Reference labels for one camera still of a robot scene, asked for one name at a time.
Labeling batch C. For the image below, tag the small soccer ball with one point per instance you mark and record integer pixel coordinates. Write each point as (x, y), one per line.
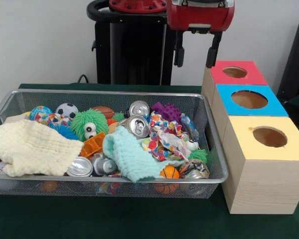
(67, 109)

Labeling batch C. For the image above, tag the green spiky googly-eyed ball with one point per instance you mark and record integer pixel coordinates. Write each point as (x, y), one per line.
(82, 120)
(198, 155)

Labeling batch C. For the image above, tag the colourful dotted cloth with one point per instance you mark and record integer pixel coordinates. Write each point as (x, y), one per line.
(164, 132)

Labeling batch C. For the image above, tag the clear mesh bin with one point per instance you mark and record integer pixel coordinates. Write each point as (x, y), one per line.
(214, 154)

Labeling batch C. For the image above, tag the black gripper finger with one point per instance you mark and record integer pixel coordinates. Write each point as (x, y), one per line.
(215, 39)
(179, 49)

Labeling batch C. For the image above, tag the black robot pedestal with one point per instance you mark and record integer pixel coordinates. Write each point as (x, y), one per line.
(132, 49)

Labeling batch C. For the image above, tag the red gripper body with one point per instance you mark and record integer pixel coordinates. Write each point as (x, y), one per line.
(201, 16)

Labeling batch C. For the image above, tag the purple spiky ball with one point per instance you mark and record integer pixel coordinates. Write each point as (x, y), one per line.
(170, 112)

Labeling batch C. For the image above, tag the small brown football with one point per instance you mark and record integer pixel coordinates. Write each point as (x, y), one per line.
(104, 111)

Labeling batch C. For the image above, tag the blue spiky ball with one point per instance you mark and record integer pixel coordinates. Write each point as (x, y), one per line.
(64, 130)

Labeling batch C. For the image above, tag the wooden box with three holes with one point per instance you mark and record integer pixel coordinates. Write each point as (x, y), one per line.
(261, 184)

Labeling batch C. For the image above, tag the cream knitted cloth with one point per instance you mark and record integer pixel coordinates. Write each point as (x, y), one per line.
(32, 147)

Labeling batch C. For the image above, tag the mint knitted cloth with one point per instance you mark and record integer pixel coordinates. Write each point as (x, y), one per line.
(129, 154)

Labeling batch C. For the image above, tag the silver drink can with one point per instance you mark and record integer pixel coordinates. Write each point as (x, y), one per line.
(137, 125)

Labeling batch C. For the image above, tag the black upright stand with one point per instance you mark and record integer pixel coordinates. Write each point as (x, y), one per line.
(296, 62)

